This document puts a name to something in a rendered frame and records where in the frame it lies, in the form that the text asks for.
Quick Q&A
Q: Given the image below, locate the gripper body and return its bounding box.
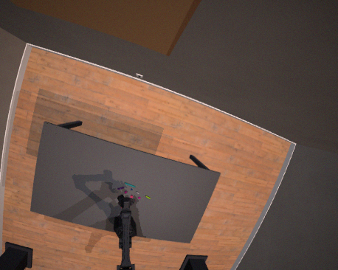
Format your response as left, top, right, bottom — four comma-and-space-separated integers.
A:
130, 198, 136, 206

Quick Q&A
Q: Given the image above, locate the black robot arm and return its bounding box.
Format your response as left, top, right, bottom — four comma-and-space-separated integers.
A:
117, 194, 135, 270

